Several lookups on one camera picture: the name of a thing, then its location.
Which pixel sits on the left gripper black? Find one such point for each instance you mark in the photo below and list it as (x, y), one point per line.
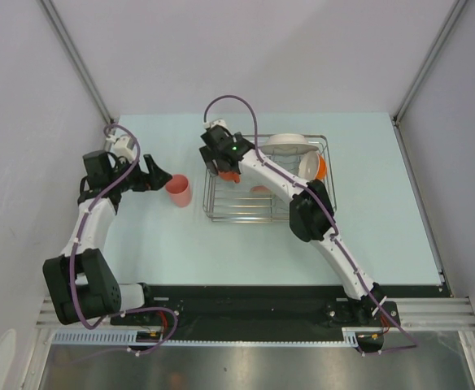
(154, 179)

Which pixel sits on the white ribbed plate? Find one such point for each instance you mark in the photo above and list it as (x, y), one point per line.
(286, 144)

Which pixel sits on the pink cream leaf plate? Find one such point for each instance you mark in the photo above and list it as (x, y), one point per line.
(260, 189)

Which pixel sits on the orange mug white inside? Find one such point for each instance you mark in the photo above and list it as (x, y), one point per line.
(230, 176)

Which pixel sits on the white orange small bowl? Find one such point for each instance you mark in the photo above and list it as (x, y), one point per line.
(312, 166)

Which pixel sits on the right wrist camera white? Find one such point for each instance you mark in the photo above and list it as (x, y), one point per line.
(215, 123)

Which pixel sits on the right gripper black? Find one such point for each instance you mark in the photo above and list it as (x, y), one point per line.
(207, 158)

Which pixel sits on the aluminium frame post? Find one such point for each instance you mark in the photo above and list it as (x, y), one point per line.
(57, 24)
(441, 38)

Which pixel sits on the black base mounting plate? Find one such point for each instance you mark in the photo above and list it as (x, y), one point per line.
(249, 313)

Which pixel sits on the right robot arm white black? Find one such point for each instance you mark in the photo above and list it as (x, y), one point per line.
(310, 212)

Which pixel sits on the pink plastic cup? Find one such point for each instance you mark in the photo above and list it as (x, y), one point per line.
(178, 190)

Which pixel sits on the metal wire dish rack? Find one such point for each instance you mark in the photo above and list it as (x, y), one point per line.
(227, 201)

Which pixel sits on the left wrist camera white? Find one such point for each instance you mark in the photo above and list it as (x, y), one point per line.
(122, 147)

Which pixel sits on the right aluminium frame post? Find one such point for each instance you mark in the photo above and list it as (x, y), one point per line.
(441, 38)

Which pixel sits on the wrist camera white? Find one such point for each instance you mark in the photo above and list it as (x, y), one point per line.
(215, 123)
(122, 147)

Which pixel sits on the left aluminium frame post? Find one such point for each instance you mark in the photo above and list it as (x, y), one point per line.
(57, 24)

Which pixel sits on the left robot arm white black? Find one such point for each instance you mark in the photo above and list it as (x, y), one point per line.
(80, 282)

